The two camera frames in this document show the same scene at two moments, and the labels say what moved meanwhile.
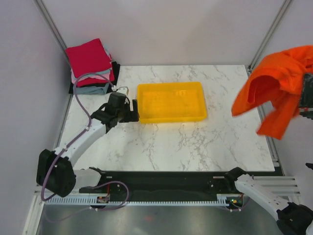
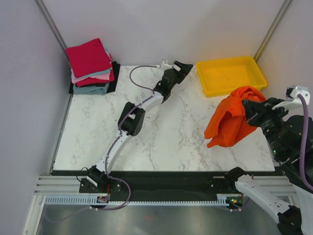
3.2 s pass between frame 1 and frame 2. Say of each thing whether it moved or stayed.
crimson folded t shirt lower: stayed
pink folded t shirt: stayed
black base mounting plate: stayed
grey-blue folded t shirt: stayed
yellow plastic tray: moved
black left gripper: moved
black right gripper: moved
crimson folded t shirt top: stayed
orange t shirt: moved
